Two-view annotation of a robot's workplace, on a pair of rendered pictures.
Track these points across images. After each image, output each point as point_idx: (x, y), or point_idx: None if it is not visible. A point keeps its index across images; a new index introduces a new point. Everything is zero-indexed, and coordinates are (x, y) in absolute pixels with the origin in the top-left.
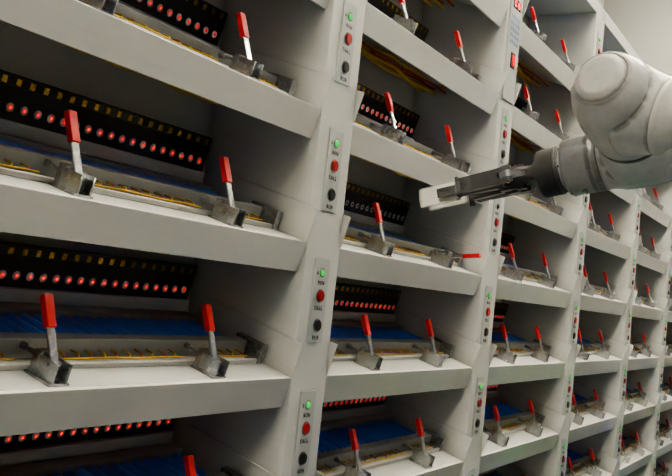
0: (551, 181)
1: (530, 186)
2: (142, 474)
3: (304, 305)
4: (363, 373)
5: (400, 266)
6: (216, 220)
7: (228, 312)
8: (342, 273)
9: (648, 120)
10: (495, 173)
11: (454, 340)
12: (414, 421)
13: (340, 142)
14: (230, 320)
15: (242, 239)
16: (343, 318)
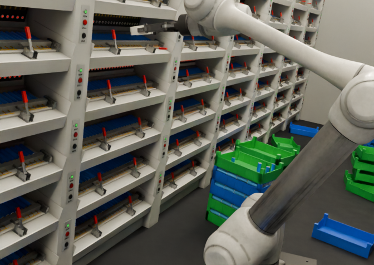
0: (184, 30)
1: (177, 29)
2: (3, 156)
3: (72, 85)
4: (105, 107)
5: (124, 58)
6: (24, 56)
7: (40, 85)
8: (92, 67)
9: (213, 18)
10: (160, 25)
11: (159, 81)
12: (141, 114)
13: (88, 10)
14: (41, 89)
15: (37, 64)
16: (105, 74)
